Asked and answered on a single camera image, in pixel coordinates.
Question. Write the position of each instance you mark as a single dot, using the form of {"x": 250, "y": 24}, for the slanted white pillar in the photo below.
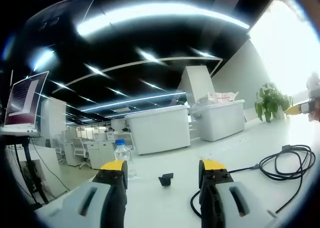
{"x": 193, "y": 85}

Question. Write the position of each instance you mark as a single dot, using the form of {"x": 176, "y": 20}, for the clear water bottle blue cap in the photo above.
{"x": 122, "y": 153}

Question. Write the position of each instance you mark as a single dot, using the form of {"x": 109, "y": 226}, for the row of white office desks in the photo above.
{"x": 102, "y": 153}

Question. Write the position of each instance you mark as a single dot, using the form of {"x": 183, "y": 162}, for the white plastic storage bin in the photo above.
{"x": 160, "y": 130}
{"x": 220, "y": 123}

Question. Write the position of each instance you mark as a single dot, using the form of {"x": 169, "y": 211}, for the open silver laptop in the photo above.
{"x": 22, "y": 100}

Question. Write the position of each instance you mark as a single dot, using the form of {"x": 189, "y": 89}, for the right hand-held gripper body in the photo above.
{"x": 314, "y": 83}

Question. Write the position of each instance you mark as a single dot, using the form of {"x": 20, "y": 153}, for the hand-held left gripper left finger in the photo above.
{"x": 75, "y": 208}

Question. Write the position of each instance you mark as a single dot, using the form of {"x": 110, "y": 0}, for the green potted plant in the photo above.
{"x": 270, "y": 100}

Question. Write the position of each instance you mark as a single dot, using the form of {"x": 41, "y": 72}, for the white office chair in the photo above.
{"x": 80, "y": 150}

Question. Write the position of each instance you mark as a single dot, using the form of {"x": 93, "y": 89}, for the white desktop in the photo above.
{"x": 170, "y": 208}

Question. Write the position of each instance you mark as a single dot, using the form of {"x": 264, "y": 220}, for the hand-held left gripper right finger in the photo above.
{"x": 232, "y": 205}

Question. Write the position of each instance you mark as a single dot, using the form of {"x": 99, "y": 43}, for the pile of white printed bags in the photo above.
{"x": 220, "y": 96}

